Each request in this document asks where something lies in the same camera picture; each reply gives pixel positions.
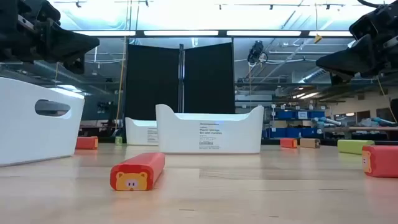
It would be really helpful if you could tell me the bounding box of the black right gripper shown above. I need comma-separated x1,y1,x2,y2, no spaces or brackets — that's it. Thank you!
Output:
315,0,398,86

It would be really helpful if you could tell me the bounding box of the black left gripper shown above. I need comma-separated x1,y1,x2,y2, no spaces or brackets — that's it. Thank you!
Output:
0,0,100,75

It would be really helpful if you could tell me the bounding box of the brown wooden block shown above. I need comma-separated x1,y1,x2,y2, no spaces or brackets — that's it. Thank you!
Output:
299,138,321,149

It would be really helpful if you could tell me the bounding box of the red wooden block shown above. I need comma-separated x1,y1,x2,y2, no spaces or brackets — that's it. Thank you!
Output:
279,138,299,149
75,136,100,151
361,144,398,179
109,152,166,192

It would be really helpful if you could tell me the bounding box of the white ceiling light strip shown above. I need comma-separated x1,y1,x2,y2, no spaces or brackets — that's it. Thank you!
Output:
143,30,220,37
73,30,137,37
226,30,302,37
308,30,353,37

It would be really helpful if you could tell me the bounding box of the background wooden workbench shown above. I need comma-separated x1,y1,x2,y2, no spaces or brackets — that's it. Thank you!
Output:
323,125,398,141

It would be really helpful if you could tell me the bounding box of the black folding partition screen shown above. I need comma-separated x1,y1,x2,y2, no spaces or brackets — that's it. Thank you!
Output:
125,42,236,121

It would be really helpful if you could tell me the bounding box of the blue storage bin shelf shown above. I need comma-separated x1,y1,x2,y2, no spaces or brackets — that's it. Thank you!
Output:
264,107,326,139

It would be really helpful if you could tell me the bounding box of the black ceiling-hung device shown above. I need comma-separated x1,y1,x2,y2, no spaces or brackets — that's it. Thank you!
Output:
247,40,269,65

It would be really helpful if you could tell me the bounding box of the white plastic storage bin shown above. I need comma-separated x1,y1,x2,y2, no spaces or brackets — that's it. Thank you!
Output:
155,103,265,155
124,116,159,146
0,77,85,168

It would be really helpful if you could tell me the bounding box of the black aluminium table frame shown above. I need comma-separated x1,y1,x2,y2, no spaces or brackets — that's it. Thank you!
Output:
79,136,398,147

